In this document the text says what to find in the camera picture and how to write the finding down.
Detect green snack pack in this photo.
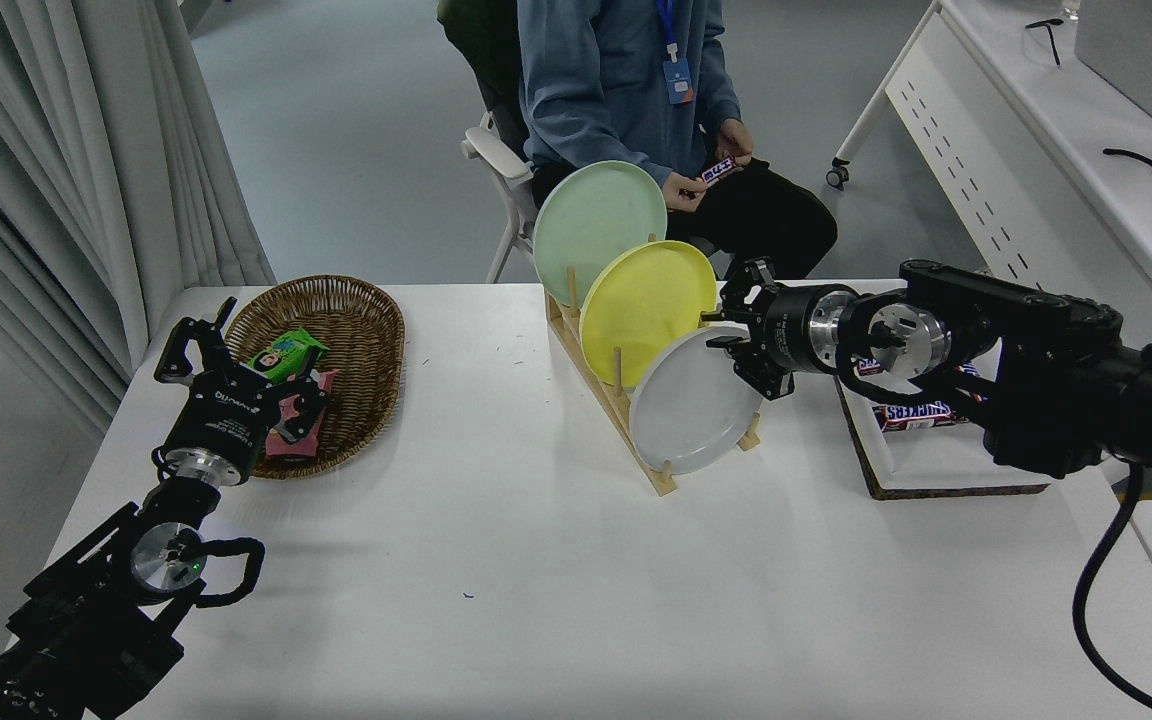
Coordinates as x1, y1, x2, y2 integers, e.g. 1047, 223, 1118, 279
247, 328, 329, 382

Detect person's right hand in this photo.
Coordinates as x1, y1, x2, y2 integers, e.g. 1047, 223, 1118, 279
662, 171, 708, 214

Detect grey plate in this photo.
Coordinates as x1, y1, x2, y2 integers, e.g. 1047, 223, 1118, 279
628, 327, 770, 477

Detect white tray with cork base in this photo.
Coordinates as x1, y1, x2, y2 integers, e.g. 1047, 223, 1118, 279
813, 279, 1062, 501

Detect white perforated desk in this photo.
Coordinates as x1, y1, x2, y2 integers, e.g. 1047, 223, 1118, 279
824, 0, 1152, 361

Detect dark jacket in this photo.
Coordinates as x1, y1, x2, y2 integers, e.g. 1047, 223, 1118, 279
436, 0, 534, 161

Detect blue lanyard badge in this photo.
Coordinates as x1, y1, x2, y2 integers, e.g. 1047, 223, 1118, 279
656, 0, 695, 106

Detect black glasses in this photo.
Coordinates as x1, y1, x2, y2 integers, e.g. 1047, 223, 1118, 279
1024, 17, 1065, 68

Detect person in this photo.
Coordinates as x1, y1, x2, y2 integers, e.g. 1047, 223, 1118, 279
516, 0, 839, 281

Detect black cable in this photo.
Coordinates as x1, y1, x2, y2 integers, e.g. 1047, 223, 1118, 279
1102, 148, 1152, 186

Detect person's left hand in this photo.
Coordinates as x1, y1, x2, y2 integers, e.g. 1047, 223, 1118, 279
715, 117, 756, 167

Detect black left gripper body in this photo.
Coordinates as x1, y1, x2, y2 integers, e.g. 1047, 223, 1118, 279
166, 366, 283, 479

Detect yellow plate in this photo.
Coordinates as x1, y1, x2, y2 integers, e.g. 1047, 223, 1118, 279
579, 241, 718, 389

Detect wooden plate rack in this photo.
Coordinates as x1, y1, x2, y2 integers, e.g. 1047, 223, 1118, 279
545, 265, 762, 498

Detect brown wicker basket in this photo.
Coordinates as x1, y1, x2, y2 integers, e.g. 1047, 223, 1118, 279
224, 275, 406, 480

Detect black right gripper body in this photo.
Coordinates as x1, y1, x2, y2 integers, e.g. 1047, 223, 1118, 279
757, 285, 823, 377

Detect pink snack pack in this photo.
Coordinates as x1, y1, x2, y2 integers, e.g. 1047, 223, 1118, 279
264, 369, 340, 461

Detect white chair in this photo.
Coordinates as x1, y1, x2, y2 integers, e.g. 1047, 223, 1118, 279
461, 110, 547, 284

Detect white curtain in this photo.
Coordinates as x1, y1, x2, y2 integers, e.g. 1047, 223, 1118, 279
0, 0, 277, 431

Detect silver laptop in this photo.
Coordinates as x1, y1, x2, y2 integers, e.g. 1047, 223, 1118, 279
1074, 0, 1152, 136

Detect pale green plate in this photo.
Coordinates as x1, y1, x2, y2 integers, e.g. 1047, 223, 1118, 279
533, 161, 669, 306

